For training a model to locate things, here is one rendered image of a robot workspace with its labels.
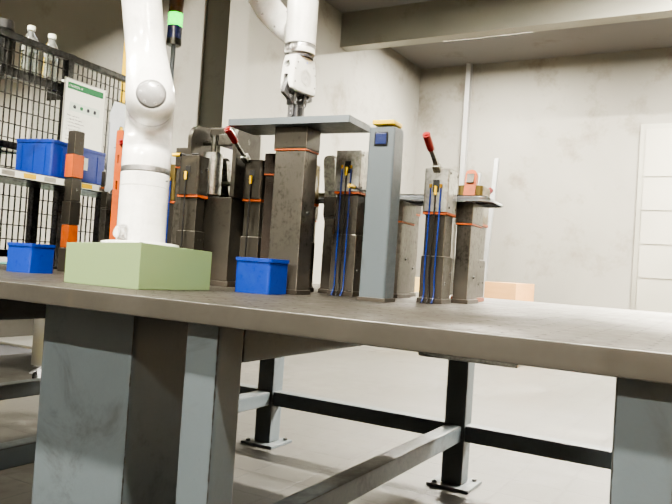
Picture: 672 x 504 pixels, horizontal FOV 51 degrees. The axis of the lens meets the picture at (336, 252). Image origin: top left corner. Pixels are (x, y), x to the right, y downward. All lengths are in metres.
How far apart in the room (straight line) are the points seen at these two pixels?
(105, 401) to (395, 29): 7.65
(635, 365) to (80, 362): 1.22
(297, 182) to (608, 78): 9.03
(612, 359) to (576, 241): 9.38
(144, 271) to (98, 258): 0.14
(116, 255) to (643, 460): 1.17
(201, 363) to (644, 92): 9.57
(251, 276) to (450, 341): 0.83
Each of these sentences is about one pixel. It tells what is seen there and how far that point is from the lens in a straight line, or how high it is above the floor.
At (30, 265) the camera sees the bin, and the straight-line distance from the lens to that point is 2.31.
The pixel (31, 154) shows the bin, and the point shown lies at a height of 1.10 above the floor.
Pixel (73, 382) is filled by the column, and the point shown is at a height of 0.47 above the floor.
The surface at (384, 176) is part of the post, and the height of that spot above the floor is 1.01.
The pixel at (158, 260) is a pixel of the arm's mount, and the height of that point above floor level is 0.77.
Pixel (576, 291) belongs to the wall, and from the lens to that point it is 10.35.
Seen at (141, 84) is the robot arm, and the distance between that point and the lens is 1.78.
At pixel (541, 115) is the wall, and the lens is 10.74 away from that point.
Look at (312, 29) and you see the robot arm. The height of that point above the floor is 1.41.
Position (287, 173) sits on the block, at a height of 1.02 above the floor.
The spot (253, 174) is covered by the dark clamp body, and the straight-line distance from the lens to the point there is 2.09.
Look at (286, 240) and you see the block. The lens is 1.87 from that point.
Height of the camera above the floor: 0.78
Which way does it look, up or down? 1 degrees up
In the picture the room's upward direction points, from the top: 4 degrees clockwise
